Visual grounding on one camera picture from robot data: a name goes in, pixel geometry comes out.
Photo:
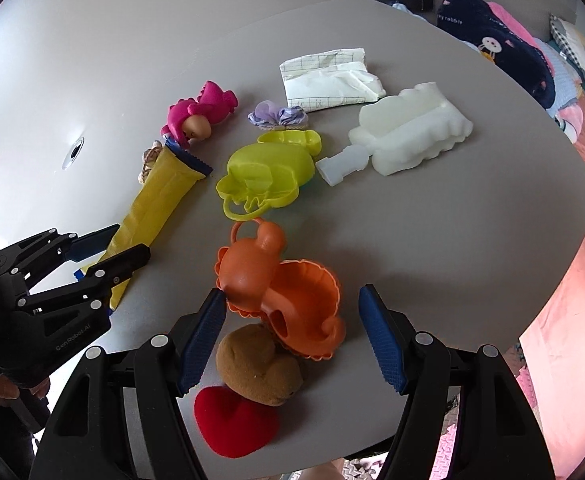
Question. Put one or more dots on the white plastic train mould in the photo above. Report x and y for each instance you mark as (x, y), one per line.
(412, 130)

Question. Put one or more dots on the pink bed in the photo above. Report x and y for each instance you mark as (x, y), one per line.
(582, 285)

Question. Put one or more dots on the purple hair scrunchie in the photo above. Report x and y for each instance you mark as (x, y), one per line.
(277, 114)

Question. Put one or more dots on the navy printed blanket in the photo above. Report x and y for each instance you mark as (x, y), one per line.
(492, 35)

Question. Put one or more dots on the orange plastic mouse case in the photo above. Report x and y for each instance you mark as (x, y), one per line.
(277, 290)

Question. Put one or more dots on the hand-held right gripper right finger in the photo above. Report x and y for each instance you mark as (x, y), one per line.
(382, 345)

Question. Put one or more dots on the beige braided ornament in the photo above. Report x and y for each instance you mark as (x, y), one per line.
(148, 162)

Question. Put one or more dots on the pink fleece blanket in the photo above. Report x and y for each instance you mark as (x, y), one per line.
(514, 22)

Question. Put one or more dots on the grey yellow patterned pillow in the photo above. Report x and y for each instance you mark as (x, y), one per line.
(574, 42)

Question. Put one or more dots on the light blue blanket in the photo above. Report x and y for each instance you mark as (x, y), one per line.
(564, 80)

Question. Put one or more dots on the white pink cartoon blanket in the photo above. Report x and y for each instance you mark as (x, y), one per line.
(569, 122)

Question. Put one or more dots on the pink dinosaur costume doll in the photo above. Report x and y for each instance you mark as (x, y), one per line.
(207, 102)

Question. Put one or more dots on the yellow-green plastic mouse case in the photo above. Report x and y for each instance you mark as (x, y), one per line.
(267, 175)

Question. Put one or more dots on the white paper package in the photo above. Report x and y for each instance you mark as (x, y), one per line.
(327, 82)

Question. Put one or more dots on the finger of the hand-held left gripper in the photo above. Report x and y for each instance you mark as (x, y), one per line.
(90, 244)
(122, 265)

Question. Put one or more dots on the small white foam piece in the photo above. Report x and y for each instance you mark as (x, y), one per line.
(340, 165)

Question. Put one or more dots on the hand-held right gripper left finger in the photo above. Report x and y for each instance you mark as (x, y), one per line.
(205, 345)

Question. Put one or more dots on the pale blue cloth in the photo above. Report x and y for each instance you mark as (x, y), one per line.
(407, 10)

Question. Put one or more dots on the yellow pouch with blue edges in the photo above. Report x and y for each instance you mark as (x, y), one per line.
(157, 195)

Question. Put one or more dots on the red plush heart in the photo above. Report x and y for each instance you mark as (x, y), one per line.
(237, 425)

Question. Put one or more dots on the round metal wall fitting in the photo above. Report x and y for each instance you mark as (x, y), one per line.
(75, 151)

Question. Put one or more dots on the person's leg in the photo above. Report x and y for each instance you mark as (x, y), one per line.
(320, 471)

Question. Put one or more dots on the brown plush toy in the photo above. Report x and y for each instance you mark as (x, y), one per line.
(252, 365)

